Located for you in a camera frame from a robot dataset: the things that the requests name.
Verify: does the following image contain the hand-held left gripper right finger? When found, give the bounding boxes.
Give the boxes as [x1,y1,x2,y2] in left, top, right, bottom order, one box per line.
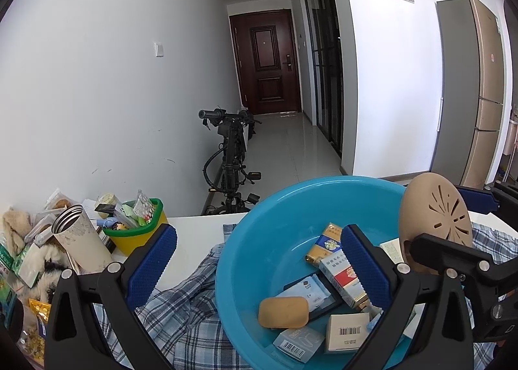
[341,223,475,370]

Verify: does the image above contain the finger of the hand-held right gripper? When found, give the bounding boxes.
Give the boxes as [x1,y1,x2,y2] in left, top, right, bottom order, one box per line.
[452,181,518,229]
[410,232,518,295]

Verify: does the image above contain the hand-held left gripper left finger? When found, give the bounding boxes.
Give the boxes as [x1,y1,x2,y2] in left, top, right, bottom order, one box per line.
[44,223,179,370]

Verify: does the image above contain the tan round perforated case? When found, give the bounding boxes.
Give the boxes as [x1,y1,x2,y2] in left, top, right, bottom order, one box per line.
[399,172,473,273]

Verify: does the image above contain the blue plastic basin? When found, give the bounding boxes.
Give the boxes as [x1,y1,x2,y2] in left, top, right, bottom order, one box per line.
[215,176,430,370]

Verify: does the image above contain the yellow container with green rim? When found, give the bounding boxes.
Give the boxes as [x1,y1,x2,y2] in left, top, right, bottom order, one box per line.
[103,198,168,256]

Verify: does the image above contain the red and white cigarette pack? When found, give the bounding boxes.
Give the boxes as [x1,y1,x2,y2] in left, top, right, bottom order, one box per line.
[319,253,383,312]

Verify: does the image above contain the white card box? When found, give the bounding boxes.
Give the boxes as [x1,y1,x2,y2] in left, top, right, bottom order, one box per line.
[379,240,405,266]

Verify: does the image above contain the blue and gold pack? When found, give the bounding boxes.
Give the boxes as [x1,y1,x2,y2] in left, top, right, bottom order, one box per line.
[304,223,344,269]

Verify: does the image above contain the clear dotted packet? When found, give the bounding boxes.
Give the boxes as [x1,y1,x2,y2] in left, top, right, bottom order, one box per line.
[133,190,157,229]

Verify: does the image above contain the black flat box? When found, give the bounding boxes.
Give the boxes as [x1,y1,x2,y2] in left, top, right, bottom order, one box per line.
[283,273,344,320]

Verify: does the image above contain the small light blue wipes packet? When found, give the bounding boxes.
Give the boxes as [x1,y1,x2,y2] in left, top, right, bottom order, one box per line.
[289,277,333,310]

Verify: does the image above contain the blue plaid shirt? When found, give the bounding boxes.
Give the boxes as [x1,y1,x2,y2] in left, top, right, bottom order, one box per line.
[92,208,518,370]

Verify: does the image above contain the white box with barcode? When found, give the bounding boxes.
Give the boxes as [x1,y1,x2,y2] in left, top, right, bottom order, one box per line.
[324,312,371,353]

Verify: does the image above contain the clothes on rack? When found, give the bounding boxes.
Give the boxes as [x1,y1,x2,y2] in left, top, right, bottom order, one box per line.
[508,107,518,180]

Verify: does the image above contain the small jar with cream lid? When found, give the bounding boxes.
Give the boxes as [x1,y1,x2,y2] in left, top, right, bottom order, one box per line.
[95,192,122,213]

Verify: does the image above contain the steel thermos cup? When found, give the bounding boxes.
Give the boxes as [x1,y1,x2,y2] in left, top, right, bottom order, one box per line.
[51,204,114,273]

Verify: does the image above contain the orange soap box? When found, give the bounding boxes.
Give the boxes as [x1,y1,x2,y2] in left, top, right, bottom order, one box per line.
[258,296,310,329]

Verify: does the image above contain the light blue box with barcode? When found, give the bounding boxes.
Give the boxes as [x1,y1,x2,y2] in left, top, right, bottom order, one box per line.
[273,327,325,363]

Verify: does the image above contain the gold and grey refrigerator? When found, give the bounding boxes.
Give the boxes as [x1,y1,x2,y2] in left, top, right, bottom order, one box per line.
[431,0,506,188]

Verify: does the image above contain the clear bread packet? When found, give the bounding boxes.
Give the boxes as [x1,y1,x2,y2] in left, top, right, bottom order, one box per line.
[44,188,75,213]

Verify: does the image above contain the black electric scooter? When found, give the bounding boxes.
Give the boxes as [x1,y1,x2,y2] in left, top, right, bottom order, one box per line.
[198,108,263,216]

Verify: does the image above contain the yellow snack packet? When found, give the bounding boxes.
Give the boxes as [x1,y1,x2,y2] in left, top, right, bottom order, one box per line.
[16,298,53,366]

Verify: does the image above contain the green packet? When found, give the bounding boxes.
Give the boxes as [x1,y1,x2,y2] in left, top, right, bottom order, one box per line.
[0,240,25,314]

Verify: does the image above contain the black framed sliding glass door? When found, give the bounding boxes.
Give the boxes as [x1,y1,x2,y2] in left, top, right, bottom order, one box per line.
[303,0,344,154]

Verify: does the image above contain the dark brown entrance door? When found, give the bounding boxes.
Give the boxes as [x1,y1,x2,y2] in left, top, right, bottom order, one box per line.
[229,9,302,115]

